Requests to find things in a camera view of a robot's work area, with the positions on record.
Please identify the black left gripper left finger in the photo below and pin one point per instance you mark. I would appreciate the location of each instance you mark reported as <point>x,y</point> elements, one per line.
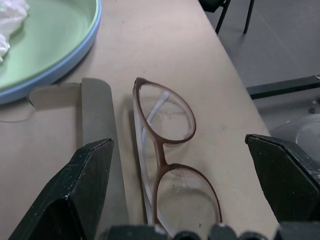
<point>75,185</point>

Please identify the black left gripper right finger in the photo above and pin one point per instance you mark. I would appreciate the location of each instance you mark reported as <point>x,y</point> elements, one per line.
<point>285,175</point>

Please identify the grey cardboard glasses case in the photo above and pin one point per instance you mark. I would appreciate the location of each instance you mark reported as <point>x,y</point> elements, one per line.
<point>95,112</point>

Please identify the brown framed glasses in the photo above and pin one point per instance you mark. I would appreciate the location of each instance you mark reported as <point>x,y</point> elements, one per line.
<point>162,155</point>

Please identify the black metal table leg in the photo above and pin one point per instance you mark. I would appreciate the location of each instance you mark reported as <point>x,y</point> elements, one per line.
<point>285,87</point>

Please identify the green plate with blue rim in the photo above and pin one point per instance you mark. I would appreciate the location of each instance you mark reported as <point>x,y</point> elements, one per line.
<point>47,45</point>

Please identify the black chair legs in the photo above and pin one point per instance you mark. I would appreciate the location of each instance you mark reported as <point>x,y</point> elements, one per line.
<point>232,12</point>

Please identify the white crumpled tissue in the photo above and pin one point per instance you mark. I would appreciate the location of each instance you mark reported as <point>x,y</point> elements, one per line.
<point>10,22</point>

